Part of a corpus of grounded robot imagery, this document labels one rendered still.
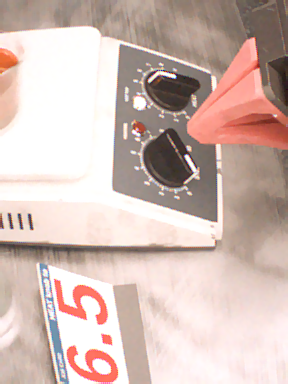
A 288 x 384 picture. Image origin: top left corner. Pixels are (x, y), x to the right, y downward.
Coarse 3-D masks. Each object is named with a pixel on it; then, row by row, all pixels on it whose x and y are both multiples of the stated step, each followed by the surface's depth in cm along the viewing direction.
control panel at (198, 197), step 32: (128, 64) 84; (160, 64) 86; (128, 96) 83; (192, 96) 86; (128, 128) 81; (160, 128) 83; (128, 160) 80; (128, 192) 79; (160, 192) 80; (192, 192) 82
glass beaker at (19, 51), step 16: (0, 32) 75; (16, 32) 74; (16, 48) 75; (16, 64) 73; (0, 80) 73; (16, 80) 74; (0, 96) 74; (16, 96) 76; (0, 112) 76; (16, 112) 77; (0, 128) 77
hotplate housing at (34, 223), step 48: (144, 48) 86; (96, 144) 80; (0, 192) 78; (48, 192) 78; (96, 192) 78; (0, 240) 83; (48, 240) 82; (96, 240) 82; (144, 240) 82; (192, 240) 82
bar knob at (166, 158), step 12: (168, 132) 80; (156, 144) 81; (168, 144) 80; (180, 144) 80; (144, 156) 81; (156, 156) 81; (168, 156) 81; (180, 156) 80; (156, 168) 81; (168, 168) 81; (180, 168) 80; (192, 168) 80; (156, 180) 81; (168, 180) 81; (180, 180) 81
